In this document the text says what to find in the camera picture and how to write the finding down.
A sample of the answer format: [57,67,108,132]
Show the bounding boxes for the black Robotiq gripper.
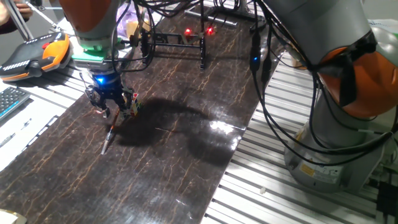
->
[88,70,135,119]

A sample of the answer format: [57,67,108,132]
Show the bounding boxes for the dark red sleeved forearm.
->
[0,18,19,35]

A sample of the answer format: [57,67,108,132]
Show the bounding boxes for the black pen rack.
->
[139,6,208,70]

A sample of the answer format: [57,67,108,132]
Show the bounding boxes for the bystander bare hand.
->
[15,2,34,20]

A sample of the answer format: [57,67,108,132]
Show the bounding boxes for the multicoloured Rubik's cube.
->
[129,92,144,118]

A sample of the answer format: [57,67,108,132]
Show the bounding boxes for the green wrist adapter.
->
[71,43,109,65]

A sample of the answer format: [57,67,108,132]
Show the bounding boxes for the dark marble pattern mat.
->
[0,1,277,224]

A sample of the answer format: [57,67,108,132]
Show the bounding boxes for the yellow sponge block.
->
[126,21,142,40]

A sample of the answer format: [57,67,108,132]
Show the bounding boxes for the purple plastic bag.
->
[116,3,139,32]

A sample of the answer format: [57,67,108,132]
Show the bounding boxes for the orange black teach pendant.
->
[0,30,72,83]

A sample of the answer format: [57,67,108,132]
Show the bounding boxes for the large white paper sheet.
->
[0,79,68,172]

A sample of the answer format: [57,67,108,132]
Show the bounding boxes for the black computer keyboard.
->
[0,86,32,121]

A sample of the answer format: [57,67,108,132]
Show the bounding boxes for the thin grey tripod rod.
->
[29,0,65,32]

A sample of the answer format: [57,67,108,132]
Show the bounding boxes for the grey tripod leg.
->
[2,0,35,41]

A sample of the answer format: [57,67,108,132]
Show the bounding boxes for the black clamp stand base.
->
[185,4,268,34]

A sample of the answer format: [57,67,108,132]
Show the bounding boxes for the slanted silver stand pole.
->
[238,0,252,15]

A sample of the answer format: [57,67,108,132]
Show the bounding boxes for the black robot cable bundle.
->
[111,0,398,167]

